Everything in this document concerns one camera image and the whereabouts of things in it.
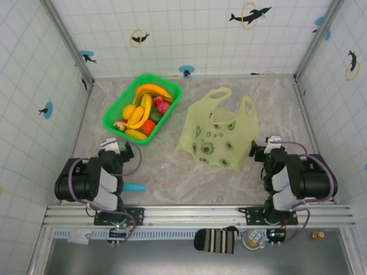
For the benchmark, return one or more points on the long yellow fake mango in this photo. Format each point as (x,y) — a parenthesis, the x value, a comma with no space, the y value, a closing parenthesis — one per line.
(136,134)

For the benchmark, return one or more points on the fake orange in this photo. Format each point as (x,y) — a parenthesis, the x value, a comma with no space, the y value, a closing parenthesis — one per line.
(149,127)

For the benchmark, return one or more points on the yellow fake fruit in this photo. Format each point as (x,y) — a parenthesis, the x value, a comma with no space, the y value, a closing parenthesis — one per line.
(136,114)

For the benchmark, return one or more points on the yellow avocado print plastic bag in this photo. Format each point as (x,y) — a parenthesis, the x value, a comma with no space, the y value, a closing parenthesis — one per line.
(218,137)

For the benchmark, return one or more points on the green plastic basket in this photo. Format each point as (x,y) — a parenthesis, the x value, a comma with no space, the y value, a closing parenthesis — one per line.
(114,114)

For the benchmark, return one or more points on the yellow fake lemon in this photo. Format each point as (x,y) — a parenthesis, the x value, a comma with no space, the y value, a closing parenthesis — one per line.
(129,110)

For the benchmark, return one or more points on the green fake avocado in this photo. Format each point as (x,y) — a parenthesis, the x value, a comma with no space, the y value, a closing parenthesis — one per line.
(156,117)

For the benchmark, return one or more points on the pink fake peach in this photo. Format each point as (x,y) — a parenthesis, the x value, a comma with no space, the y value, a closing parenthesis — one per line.
(163,108)

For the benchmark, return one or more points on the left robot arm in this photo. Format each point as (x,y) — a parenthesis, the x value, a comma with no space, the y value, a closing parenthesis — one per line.
(77,180)

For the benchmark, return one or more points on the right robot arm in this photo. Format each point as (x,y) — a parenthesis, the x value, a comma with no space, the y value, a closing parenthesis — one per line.
(315,177)

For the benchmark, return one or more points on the red fake fruit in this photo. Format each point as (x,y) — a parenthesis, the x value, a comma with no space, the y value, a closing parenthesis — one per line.
(158,101)

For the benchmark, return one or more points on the orange fake banana bunch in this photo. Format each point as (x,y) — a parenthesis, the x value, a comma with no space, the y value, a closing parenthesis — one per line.
(155,89)

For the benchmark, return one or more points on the blue plastic cylinder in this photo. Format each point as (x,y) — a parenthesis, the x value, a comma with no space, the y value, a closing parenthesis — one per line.
(136,188)

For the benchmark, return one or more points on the dolphin blue circle sticker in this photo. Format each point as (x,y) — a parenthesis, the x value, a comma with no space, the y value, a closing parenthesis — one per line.
(186,69)
(86,54)
(48,110)
(319,20)

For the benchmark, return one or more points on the white paper label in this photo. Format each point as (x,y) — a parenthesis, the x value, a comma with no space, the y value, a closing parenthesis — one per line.
(78,236)

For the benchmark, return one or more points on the small brass knob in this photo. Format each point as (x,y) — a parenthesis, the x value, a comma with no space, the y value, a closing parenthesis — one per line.
(317,235)

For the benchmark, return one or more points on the black striped knitted sock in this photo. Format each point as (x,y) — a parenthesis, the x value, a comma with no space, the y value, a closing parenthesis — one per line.
(215,240)

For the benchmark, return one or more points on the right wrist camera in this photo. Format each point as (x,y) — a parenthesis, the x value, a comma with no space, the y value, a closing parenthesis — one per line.
(273,143)

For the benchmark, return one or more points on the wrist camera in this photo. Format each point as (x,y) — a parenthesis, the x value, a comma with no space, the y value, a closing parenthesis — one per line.
(110,144)
(273,143)

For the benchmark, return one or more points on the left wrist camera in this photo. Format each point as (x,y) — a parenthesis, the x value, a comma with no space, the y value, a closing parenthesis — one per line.
(110,144)

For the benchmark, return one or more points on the aluminium frame bar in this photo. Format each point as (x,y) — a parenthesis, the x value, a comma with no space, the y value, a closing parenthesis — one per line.
(229,76)
(301,97)
(83,114)

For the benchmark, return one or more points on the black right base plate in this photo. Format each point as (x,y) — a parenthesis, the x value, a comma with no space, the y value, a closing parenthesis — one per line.
(252,215)

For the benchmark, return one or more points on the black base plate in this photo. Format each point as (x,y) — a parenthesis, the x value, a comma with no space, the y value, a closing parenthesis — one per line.
(252,215)
(137,215)

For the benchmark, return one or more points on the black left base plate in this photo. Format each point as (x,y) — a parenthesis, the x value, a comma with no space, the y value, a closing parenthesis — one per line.
(137,215)

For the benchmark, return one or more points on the aluminium mounting rail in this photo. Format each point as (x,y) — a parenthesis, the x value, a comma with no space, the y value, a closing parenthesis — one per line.
(186,215)

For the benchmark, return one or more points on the aluminium frame post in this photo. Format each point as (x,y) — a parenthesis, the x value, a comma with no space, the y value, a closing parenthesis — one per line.
(68,40)
(318,40)

